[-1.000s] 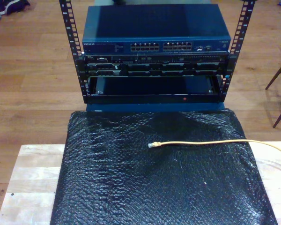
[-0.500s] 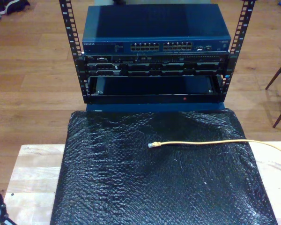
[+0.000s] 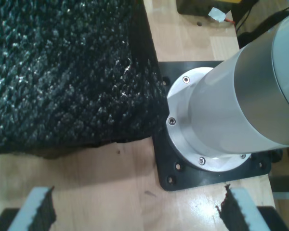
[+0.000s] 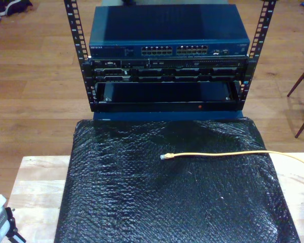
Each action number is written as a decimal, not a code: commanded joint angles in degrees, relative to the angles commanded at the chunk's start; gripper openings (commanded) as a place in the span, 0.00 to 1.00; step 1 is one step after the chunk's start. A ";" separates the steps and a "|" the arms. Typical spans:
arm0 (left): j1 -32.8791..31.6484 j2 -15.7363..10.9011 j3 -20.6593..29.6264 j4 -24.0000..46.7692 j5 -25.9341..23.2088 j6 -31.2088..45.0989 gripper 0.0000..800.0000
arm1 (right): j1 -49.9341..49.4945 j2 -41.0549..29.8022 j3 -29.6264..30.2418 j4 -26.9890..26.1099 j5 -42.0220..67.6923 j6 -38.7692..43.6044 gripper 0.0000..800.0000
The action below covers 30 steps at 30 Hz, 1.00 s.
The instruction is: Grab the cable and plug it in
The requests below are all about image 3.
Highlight yellow emergency stop box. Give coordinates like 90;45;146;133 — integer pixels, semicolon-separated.
177;0;243;17

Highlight black bubble wrap mat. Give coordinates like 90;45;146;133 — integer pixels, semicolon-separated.
0;0;171;159

